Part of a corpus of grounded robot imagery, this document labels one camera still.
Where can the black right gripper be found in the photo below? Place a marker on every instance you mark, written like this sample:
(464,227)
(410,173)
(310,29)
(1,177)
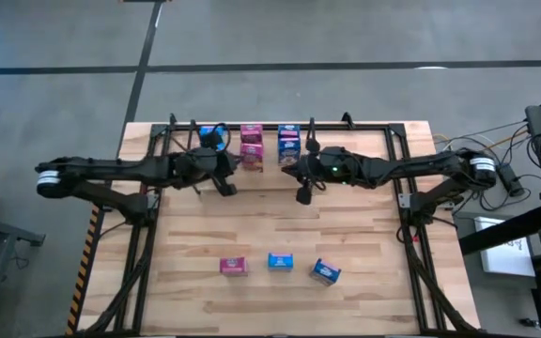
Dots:
(348,169)

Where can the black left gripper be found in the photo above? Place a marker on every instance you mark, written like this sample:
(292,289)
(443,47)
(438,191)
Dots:
(202,164)

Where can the Frosted Flakes cereal box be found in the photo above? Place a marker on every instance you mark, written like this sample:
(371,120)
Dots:
(325,271)
(289,130)
(289,149)

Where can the Raisin Bran cereal box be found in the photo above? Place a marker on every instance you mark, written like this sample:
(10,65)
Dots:
(233,265)
(251,133)
(251,155)

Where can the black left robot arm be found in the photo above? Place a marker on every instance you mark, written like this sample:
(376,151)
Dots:
(111,166)

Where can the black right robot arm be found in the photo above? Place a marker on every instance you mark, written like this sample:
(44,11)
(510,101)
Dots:
(416,164)

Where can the yellow black hazard tape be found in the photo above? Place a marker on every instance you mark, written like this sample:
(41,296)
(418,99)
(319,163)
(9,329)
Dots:
(82,272)

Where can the black beam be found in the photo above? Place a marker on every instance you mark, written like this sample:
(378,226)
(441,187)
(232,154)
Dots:
(500,231)

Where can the black power brick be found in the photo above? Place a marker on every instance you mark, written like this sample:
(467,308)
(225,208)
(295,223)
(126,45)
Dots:
(512,183)

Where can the white board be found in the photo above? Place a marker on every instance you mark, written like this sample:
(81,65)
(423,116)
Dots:
(505,260)

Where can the small black item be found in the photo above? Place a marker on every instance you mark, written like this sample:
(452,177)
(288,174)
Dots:
(529,323)

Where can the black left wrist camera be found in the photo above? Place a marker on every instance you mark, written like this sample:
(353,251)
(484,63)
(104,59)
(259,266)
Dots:
(226,166)

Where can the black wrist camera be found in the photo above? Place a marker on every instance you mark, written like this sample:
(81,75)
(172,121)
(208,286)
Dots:
(226,166)
(323,164)

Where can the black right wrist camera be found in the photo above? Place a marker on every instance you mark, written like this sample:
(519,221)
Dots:
(323,164)

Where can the low wooden shelf black frame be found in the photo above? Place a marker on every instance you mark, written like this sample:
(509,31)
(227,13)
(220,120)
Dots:
(270,164)

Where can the black aluminium rig frame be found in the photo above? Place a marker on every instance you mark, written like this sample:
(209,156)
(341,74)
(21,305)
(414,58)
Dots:
(369,127)

